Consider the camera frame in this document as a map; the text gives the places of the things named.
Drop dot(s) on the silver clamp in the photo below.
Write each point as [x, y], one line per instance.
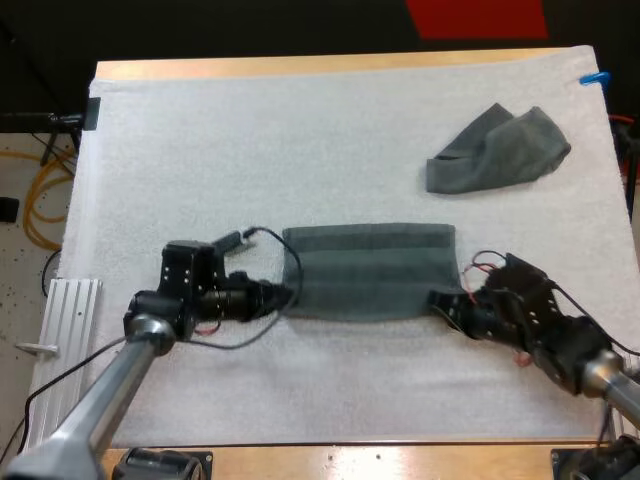
[37, 348]

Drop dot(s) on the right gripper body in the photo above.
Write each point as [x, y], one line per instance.
[465, 312]

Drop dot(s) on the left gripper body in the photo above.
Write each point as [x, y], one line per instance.
[235, 300]

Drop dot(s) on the ribbed aluminium rail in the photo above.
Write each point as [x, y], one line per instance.
[67, 350]

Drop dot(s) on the blue clip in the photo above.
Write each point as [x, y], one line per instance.
[595, 78]

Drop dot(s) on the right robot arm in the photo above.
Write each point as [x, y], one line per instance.
[560, 340]

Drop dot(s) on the dark clamp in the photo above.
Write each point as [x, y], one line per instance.
[92, 114]

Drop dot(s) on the grey-green towel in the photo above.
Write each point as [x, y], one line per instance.
[500, 155]
[370, 280]

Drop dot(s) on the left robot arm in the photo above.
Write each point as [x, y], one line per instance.
[100, 385]

